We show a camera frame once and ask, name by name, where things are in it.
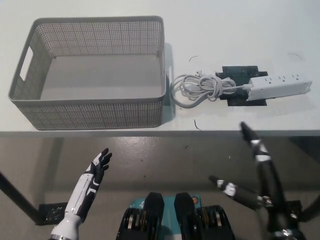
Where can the black table leg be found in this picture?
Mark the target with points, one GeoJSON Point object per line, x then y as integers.
{"type": "Point", "coordinates": [312, 207]}
{"type": "Point", "coordinates": [17, 197]}

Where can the white and black left hand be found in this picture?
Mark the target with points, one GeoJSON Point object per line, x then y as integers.
{"type": "Point", "coordinates": [85, 190]}

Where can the black tape patch on table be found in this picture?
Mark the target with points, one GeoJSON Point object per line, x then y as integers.
{"type": "Point", "coordinates": [235, 72]}

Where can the grey perforated plastic basket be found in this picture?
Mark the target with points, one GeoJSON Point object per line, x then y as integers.
{"type": "Point", "coordinates": [100, 115]}

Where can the black and teal robot body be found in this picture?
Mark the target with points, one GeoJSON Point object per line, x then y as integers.
{"type": "Point", "coordinates": [155, 220]}

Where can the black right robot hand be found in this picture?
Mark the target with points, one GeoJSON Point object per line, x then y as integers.
{"type": "Point", "coordinates": [268, 175]}

